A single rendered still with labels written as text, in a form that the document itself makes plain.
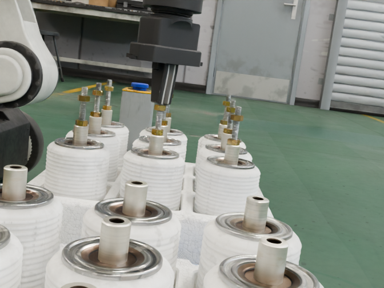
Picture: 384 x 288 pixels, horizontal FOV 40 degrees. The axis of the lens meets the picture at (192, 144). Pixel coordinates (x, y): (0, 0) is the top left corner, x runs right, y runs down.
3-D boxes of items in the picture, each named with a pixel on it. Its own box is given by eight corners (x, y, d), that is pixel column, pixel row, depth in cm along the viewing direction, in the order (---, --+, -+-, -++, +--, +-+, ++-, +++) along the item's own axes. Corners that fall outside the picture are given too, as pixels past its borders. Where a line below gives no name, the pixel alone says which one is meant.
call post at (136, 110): (107, 223, 122) (121, 90, 117) (112, 214, 129) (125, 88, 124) (138, 227, 122) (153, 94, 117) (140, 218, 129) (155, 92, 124)
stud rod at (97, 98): (99, 126, 93) (103, 83, 91) (94, 126, 92) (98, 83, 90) (95, 124, 93) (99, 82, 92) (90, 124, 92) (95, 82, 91)
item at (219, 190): (227, 291, 78) (245, 174, 75) (174, 271, 83) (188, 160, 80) (254, 273, 86) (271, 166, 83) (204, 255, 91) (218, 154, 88)
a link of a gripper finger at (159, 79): (152, 101, 81) (156, 61, 80) (165, 104, 78) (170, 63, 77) (143, 100, 80) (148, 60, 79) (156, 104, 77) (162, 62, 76)
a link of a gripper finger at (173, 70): (169, 104, 79) (174, 63, 78) (156, 102, 81) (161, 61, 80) (177, 105, 80) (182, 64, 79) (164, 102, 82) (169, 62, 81)
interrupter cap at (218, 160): (241, 174, 76) (242, 168, 76) (197, 163, 80) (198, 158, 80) (262, 167, 83) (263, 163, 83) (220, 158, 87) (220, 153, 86)
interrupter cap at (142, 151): (168, 164, 77) (169, 159, 76) (122, 155, 79) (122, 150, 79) (185, 156, 84) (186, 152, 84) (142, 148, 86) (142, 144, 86)
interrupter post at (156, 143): (159, 158, 80) (161, 136, 79) (144, 155, 80) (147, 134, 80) (164, 156, 82) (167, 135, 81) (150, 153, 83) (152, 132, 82)
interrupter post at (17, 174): (-4, 202, 50) (-2, 168, 49) (6, 195, 52) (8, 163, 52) (21, 204, 50) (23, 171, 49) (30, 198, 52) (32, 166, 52)
